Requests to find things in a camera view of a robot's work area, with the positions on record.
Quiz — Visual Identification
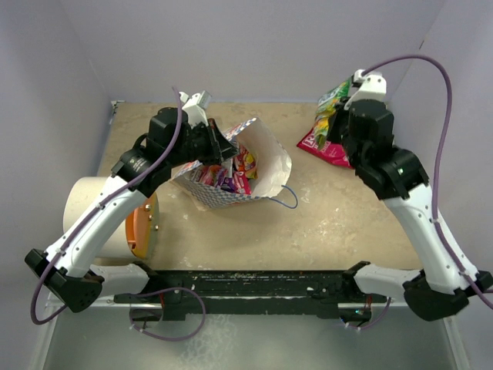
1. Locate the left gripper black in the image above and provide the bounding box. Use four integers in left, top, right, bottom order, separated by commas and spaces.
168, 119, 240, 169

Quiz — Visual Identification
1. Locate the green yellow candy packet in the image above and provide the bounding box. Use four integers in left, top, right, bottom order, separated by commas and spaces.
313, 78, 352, 150

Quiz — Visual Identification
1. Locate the pink cookie snack packet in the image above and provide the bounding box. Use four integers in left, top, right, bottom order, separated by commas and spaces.
297, 129, 351, 169

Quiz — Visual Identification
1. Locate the blue checkered paper bag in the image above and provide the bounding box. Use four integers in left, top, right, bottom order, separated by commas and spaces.
173, 118, 292, 210

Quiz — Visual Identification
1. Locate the purple white snack packet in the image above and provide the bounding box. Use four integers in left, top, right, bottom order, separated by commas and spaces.
214, 167, 239, 193

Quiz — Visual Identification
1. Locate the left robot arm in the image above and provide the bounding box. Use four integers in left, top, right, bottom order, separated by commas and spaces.
25, 107, 238, 313

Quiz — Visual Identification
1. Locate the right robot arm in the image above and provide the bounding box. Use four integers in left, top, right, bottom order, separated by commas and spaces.
327, 98, 492, 321

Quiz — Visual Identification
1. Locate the orange snack packet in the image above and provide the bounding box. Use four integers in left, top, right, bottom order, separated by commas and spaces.
233, 144, 257, 180

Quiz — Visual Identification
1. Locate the white cylinder orange lid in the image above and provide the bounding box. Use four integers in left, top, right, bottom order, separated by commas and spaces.
63, 177, 159, 261

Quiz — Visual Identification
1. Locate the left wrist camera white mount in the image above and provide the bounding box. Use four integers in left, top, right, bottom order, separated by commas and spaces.
179, 90, 212, 127

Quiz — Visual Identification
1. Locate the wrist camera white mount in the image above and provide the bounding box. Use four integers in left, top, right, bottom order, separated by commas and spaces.
179, 90, 212, 127
344, 69, 387, 111

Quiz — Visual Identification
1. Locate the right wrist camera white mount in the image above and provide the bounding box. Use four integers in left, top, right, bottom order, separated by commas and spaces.
344, 69, 387, 111

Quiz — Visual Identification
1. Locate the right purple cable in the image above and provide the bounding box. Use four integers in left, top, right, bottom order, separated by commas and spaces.
360, 54, 493, 311

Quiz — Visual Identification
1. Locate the aluminium table frame rail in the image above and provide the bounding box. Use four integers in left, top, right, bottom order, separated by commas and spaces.
109, 99, 125, 126

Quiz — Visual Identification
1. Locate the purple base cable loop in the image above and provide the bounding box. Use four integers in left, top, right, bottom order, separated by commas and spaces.
129, 285, 208, 342

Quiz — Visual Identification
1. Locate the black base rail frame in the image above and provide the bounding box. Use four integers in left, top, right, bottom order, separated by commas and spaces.
115, 271, 387, 321

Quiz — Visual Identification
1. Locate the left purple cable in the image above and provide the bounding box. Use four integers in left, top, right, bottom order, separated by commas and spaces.
29, 86, 184, 325

